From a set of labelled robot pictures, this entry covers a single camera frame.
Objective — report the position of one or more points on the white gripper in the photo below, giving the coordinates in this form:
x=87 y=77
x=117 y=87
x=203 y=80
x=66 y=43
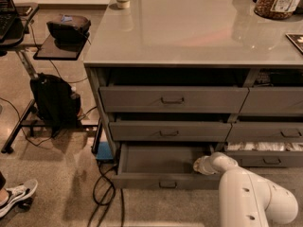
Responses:
x=204 y=165

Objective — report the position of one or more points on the grey drawer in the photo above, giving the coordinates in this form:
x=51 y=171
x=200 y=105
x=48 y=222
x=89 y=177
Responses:
x=169 y=131
x=172 y=99
x=162 y=166
x=266 y=154
x=266 y=132
x=274 y=100

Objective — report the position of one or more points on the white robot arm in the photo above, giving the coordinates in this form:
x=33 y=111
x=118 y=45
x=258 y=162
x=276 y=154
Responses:
x=245 y=198

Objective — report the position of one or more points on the grey drawer cabinet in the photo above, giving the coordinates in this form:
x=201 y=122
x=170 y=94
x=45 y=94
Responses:
x=207 y=43

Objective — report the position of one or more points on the blue box on floor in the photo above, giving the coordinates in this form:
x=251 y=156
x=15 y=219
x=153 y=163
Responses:
x=104 y=152

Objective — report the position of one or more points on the dark card on counter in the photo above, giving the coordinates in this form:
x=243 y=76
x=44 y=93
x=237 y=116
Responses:
x=296 y=40

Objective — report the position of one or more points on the black backpack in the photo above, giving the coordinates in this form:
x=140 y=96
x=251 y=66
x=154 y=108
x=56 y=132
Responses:
x=58 y=105

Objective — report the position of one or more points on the jar of nuts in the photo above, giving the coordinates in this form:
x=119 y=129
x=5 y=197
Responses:
x=276 y=9

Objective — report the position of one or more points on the black pouch on tray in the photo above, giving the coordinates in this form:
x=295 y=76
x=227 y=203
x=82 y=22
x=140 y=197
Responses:
x=66 y=28

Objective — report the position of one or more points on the white sneaker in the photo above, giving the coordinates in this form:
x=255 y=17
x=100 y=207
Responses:
x=18 y=194

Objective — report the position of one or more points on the black laptop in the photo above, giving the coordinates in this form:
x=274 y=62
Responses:
x=8 y=14

